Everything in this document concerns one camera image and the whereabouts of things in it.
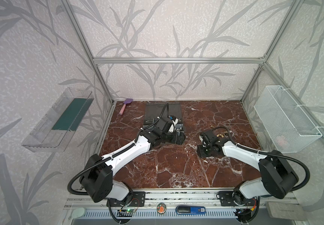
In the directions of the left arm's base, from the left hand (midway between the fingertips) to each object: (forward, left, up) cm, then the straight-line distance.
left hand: (181, 132), depth 80 cm
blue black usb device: (-36, -4, -11) cm, 38 cm away
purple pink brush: (+43, +45, -20) cm, 66 cm away
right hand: (-3, -14, -15) cm, 20 cm away
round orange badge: (-35, +10, -16) cm, 40 cm away
